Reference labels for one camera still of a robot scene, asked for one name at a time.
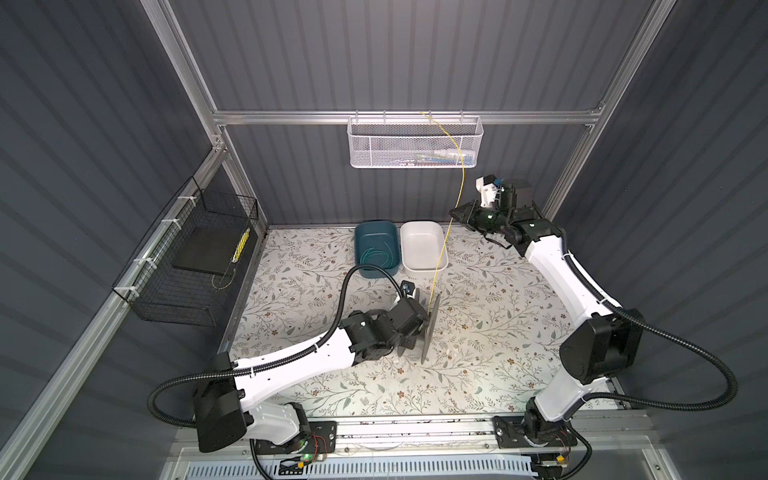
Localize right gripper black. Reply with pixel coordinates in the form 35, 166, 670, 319
450, 200, 510, 237

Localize grey foam spool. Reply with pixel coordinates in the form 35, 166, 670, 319
396, 294, 441, 364

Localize yellow cable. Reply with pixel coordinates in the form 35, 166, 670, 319
419, 111, 468, 308

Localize white plastic tray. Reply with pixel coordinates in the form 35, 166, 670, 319
400, 221, 448, 278

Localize teal plastic tray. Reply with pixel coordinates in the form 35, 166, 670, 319
354, 220, 401, 276

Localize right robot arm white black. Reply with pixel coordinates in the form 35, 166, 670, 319
450, 175, 738, 447

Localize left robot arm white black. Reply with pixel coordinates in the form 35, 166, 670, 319
147, 266, 434, 453

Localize items in white basket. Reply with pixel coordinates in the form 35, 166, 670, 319
390, 149, 477, 168

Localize white vented cover strip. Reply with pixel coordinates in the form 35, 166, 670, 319
185, 457, 535, 480

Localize yellow perforated strip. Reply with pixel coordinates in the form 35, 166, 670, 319
231, 228, 251, 264

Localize black flat pad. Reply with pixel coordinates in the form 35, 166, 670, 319
171, 227, 242, 276

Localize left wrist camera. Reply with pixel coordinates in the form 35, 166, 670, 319
399, 280, 420, 302

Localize green cable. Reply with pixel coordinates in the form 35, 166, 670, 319
361, 247, 398, 272

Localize white wire wall basket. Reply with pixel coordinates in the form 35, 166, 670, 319
346, 114, 484, 169

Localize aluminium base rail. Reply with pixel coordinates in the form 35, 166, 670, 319
173, 410, 655, 463

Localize black wire wall basket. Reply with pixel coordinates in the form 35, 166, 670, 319
113, 178, 259, 327

